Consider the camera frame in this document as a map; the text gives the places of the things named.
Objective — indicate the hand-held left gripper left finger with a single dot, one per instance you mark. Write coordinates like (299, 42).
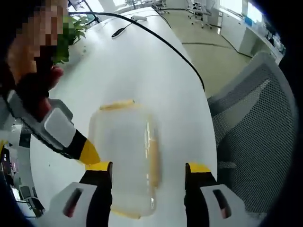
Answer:
(99, 196)

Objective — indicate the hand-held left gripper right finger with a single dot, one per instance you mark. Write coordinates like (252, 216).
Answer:
(198, 198)

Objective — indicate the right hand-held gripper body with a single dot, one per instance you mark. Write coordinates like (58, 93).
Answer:
(16, 104)

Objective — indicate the clear box with yellow buckles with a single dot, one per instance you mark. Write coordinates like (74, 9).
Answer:
(127, 146)

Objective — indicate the grey mesh office chair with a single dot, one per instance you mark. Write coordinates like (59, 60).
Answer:
(255, 132)

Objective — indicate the potted green plant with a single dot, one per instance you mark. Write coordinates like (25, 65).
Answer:
(79, 35)

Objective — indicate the black flat device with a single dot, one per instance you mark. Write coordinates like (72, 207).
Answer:
(119, 32)

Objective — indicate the white power strip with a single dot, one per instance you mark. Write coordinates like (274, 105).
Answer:
(139, 17)

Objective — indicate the white swivel chair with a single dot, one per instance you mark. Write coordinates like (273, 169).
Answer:
(197, 11)

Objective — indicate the white wall cabinets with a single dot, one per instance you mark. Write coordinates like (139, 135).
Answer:
(251, 35)

